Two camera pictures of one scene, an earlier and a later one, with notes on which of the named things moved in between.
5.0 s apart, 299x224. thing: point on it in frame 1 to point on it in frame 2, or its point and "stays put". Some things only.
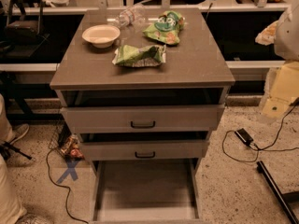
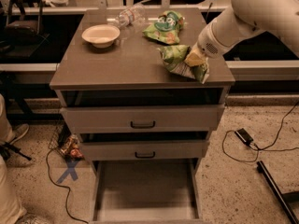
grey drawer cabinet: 142,89 stays put
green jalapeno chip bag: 139,56 to 174,59
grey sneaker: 20,131 stays put
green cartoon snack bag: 166,29 stays put
